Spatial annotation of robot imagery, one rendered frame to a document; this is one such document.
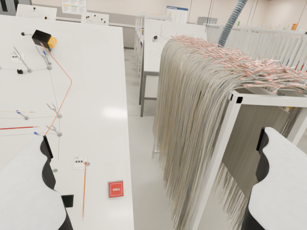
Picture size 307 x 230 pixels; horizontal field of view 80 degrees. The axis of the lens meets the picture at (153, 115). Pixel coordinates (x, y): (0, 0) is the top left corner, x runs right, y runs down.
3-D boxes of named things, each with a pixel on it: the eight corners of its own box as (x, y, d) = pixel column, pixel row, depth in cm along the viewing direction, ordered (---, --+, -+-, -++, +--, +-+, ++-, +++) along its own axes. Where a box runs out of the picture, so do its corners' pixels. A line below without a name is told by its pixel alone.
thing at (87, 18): (108, 54, 856) (107, 14, 780) (81, 52, 837) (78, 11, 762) (109, 52, 919) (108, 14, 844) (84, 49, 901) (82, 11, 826)
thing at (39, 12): (56, 62, 631) (48, 7, 556) (18, 60, 613) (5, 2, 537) (62, 58, 694) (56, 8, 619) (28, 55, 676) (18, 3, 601)
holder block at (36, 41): (29, 39, 78) (20, 23, 69) (56, 48, 79) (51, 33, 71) (24, 47, 76) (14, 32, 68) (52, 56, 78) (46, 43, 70)
